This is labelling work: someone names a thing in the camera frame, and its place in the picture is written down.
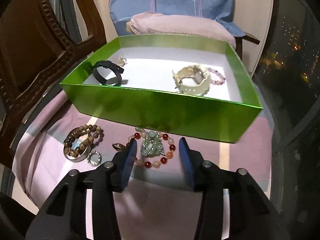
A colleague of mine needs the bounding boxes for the black wristband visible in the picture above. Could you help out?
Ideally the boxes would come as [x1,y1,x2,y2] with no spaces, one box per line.
[92,60,124,86]

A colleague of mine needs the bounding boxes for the red and jade bead bracelet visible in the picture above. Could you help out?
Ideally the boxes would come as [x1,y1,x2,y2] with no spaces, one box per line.
[126,127,177,169]

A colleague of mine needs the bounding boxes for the carved wooden chair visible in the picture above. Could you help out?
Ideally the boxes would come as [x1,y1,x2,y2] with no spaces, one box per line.
[1,0,106,167]

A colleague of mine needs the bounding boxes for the cream white wristwatch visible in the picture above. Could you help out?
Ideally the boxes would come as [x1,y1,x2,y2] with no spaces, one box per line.
[172,65,211,95]

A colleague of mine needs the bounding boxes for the pink bead bracelet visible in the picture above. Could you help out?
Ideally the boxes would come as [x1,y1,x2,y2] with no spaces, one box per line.
[207,67,227,85]

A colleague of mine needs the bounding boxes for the pink cushion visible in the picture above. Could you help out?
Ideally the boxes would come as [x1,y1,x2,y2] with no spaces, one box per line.
[126,12,236,48]

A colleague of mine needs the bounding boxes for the pink striped bed sheet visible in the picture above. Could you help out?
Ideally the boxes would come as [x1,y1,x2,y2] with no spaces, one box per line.
[12,92,273,239]

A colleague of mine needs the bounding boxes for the rhinestone ring brooch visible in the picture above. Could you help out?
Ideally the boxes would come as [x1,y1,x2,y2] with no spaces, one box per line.
[87,151,102,167]

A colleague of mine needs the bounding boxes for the brown wooden bead bracelet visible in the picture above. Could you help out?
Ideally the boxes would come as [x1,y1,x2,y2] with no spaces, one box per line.
[63,123,104,158]

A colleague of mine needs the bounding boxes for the silver bangle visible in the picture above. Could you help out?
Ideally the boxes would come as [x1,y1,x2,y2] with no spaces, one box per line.
[63,127,92,163]

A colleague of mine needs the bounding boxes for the green cardboard box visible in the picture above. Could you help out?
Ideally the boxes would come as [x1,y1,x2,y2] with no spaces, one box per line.
[61,35,263,142]

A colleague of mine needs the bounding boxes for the wooden armchair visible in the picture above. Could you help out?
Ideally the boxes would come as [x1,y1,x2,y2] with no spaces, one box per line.
[235,33,260,60]

